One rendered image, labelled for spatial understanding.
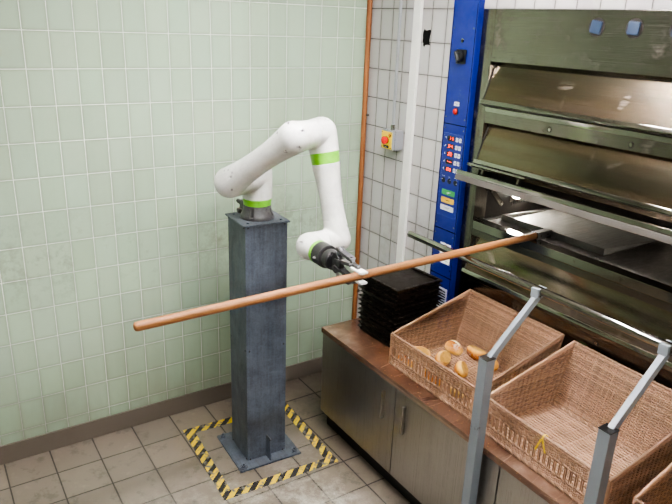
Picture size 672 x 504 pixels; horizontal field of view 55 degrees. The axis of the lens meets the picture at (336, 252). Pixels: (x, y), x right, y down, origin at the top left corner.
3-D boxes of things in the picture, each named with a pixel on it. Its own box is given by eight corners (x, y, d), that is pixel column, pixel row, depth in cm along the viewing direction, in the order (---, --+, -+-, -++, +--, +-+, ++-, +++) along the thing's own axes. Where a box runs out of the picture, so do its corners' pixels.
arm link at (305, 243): (291, 257, 260) (290, 232, 256) (318, 250, 266) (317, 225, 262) (309, 269, 249) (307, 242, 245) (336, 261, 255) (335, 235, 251)
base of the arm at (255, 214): (225, 208, 298) (225, 195, 296) (255, 204, 305) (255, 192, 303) (248, 223, 277) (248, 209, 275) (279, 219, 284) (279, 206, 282)
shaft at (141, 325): (135, 334, 187) (134, 324, 186) (132, 329, 189) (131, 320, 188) (537, 239, 275) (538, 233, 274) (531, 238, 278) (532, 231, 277)
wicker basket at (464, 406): (464, 339, 318) (470, 287, 309) (558, 392, 274) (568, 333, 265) (386, 363, 293) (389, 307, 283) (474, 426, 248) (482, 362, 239)
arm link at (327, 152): (296, 120, 251) (320, 116, 244) (316, 117, 261) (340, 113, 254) (303, 166, 255) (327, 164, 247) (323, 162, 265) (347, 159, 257)
